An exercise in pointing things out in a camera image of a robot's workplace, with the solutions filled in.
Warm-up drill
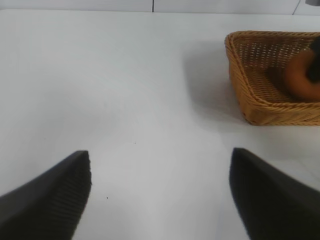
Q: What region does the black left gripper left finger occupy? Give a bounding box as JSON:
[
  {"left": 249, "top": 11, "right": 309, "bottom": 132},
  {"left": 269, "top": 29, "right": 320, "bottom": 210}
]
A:
[{"left": 0, "top": 150, "right": 93, "bottom": 240}]

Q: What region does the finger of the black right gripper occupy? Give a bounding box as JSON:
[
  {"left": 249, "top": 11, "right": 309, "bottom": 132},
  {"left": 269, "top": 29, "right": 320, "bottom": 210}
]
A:
[{"left": 305, "top": 36, "right": 320, "bottom": 83}]

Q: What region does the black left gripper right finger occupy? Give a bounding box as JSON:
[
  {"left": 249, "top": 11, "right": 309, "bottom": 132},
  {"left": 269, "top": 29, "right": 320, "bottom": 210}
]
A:
[{"left": 228, "top": 147, "right": 320, "bottom": 240}]

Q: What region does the woven wicker basket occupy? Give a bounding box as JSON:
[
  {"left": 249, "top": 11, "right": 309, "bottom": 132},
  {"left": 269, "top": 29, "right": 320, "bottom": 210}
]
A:
[{"left": 224, "top": 30, "right": 320, "bottom": 127}]

